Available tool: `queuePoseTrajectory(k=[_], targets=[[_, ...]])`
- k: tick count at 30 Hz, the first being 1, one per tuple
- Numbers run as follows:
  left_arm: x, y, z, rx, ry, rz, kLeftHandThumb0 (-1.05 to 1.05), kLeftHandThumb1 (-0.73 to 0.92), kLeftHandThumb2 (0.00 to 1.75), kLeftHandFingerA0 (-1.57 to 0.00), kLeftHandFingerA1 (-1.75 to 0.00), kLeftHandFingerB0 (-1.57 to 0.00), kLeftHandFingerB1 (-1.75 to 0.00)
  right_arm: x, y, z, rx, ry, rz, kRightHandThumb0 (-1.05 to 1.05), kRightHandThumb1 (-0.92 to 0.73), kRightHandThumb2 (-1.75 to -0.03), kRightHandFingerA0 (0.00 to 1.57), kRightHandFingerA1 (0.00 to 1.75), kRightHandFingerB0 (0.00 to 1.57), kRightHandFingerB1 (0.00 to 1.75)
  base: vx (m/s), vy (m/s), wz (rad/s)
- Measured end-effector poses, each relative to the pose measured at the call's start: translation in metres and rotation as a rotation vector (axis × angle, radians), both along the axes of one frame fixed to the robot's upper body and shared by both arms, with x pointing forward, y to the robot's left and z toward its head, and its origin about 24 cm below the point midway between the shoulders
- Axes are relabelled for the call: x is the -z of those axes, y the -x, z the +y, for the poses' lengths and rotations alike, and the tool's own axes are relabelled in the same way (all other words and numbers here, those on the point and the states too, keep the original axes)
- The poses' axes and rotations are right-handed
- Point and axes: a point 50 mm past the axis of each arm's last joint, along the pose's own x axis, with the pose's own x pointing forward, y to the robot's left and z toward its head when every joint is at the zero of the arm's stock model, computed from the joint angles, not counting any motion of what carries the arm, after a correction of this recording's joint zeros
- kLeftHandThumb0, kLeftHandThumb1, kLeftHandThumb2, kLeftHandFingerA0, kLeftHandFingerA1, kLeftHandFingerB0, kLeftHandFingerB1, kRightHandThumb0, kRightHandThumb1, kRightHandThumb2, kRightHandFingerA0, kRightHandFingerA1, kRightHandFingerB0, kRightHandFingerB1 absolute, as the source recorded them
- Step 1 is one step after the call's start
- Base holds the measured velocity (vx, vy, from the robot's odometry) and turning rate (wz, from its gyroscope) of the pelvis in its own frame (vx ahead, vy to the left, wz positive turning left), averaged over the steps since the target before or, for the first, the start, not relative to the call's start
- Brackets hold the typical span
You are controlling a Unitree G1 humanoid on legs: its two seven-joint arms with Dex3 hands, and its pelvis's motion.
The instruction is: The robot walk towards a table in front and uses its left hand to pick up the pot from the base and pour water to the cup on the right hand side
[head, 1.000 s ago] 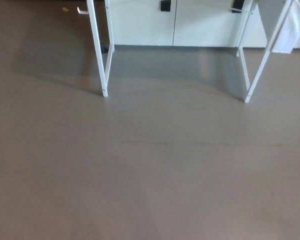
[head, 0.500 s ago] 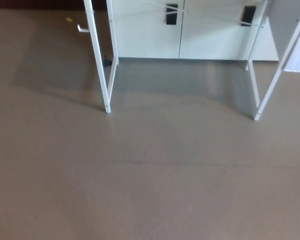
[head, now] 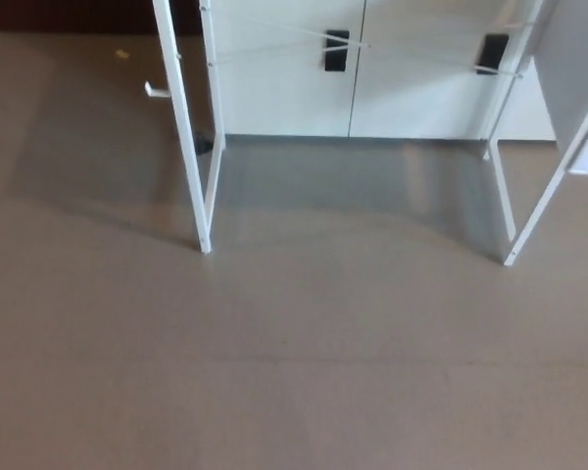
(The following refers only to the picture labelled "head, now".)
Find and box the white table hook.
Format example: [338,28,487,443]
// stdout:
[143,80,173,102]

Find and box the black plug on floor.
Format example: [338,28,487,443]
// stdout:
[194,128,215,158]

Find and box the white metal frame table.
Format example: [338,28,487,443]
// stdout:
[151,0,588,268]

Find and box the white cabinet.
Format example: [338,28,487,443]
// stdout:
[203,0,560,143]

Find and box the black rectangular cabinet handle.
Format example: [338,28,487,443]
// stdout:
[323,29,351,74]
[475,32,511,76]

